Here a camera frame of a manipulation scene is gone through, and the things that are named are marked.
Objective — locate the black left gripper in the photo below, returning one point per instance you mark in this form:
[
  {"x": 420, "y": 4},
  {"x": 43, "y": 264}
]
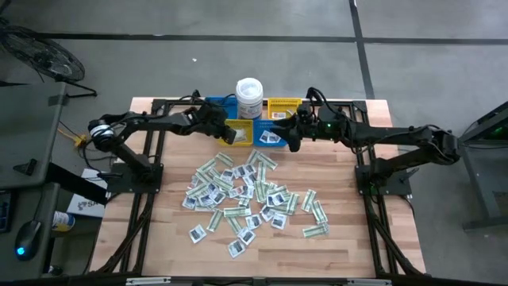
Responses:
[{"x": 206, "y": 119}]

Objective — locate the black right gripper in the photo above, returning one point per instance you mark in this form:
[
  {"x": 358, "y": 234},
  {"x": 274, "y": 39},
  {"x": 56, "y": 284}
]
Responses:
[{"x": 307, "y": 123}]

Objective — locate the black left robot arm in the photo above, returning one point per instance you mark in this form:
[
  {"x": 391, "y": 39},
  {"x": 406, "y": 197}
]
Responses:
[{"x": 158, "y": 121}]

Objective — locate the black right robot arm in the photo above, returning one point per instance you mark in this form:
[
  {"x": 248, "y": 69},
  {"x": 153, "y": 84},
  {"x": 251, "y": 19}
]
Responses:
[{"x": 397, "y": 133}]

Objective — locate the yellow plastic basket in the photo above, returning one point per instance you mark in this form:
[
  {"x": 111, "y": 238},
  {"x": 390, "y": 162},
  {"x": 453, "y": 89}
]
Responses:
[
  {"x": 246, "y": 124},
  {"x": 283, "y": 104}
]

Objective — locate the blue plastic basket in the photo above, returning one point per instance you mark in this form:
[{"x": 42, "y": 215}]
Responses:
[
  {"x": 257, "y": 131},
  {"x": 216, "y": 100}
]

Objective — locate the white disinfecting wipes canister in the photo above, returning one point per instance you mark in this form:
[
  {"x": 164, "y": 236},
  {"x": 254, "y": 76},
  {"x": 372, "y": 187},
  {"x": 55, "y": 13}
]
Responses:
[{"x": 249, "y": 95}]

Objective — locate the white cardboard box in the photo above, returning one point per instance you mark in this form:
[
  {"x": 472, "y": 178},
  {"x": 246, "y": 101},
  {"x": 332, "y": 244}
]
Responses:
[{"x": 85, "y": 206}]

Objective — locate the white and yellow can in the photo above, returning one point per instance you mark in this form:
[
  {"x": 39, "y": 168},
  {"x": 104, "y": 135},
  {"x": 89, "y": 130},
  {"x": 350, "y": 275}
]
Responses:
[{"x": 63, "y": 220}]

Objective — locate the black floor fan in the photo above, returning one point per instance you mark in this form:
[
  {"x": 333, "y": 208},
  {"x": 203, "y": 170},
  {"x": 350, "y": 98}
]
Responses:
[{"x": 43, "y": 55}]

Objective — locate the grey desk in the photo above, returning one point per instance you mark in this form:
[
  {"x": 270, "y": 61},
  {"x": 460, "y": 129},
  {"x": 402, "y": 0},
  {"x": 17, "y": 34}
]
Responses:
[{"x": 28, "y": 119}]

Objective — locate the grey metal cart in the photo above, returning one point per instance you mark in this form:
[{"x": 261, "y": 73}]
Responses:
[{"x": 484, "y": 167}]

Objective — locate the small black desk clip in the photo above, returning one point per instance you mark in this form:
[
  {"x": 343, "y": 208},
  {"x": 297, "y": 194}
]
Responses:
[{"x": 25, "y": 167}]

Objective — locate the black computer mouse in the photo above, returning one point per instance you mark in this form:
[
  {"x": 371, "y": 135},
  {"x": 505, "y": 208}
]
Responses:
[{"x": 28, "y": 238}]

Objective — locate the dark device with blue keys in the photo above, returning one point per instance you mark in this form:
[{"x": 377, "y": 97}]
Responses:
[{"x": 5, "y": 210}]

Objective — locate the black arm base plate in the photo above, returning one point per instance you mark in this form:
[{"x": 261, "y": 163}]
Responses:
[
  {"x": 119, "y": 184},
  {"x": 401, "y": 186}
]

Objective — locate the silver edge bracket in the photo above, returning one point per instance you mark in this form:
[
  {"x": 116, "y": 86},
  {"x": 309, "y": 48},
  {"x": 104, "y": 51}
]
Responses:
[
  {"x": 147, "y": 281},
  {"x": 369, "y": 282}
]

